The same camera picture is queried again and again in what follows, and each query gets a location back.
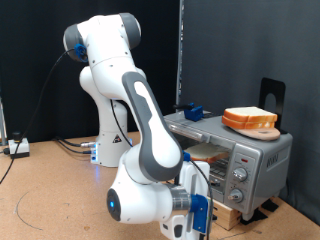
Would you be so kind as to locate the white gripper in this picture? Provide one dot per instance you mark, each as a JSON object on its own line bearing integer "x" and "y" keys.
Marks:
{"x": 198, "y": 180}

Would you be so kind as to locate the toy bread slice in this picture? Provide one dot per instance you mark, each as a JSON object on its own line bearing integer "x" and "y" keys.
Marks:
{"x": 208, "y": 151}
{"x": 250, "y": 113}
{"x": 240, "y": 125}

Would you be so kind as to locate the metal spatula with blue grip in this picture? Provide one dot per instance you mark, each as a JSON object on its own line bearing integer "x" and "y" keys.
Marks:
{"x": 193, "y": 113}

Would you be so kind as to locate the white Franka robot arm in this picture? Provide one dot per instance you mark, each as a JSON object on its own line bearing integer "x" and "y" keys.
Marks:
{"x": 106, "y": 66}

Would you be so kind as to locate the silver oven knob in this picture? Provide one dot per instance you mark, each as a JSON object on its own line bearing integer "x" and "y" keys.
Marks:
{"x": 235, "y": 195}
{"x": 240, "y": 174}

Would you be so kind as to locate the silver toaster oven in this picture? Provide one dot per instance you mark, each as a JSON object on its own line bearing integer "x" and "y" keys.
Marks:
{"x": 263, "y": 160}

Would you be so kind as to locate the slatted wooden block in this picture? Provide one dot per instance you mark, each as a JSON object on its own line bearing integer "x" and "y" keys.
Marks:
{"x": 226, "y": 215}

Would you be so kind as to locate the black foam pad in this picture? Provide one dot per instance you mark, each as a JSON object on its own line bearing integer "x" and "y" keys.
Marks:
{"x": 270, "y": 205}
{"x": 253, "y": 216}

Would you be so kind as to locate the round wooden serving board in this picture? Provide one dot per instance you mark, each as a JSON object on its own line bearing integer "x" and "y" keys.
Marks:
{"x": 263, "y": 135}

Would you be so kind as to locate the black metal bookend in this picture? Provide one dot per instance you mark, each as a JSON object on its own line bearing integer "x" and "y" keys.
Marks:
{"x": 280, "y": 90}

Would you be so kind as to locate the grey backdrop curtain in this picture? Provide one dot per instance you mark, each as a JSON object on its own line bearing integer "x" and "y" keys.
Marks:
{"x": 240, "y": 50}

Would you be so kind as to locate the vertical metal pole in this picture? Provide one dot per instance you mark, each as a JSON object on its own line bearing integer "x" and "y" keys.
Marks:
{"x": 180, "y": 50}

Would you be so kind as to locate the black backdrop curtain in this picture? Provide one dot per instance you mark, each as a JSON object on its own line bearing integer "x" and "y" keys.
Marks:
{"x": 50, "y": 110}

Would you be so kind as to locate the emergency stop button box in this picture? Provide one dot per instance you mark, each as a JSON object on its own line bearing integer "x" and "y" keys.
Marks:
{"x": 19, "y": 146}

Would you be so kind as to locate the metal frame bar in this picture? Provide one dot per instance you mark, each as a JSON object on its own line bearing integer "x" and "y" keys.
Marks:
{"x": 2, "y": 123}

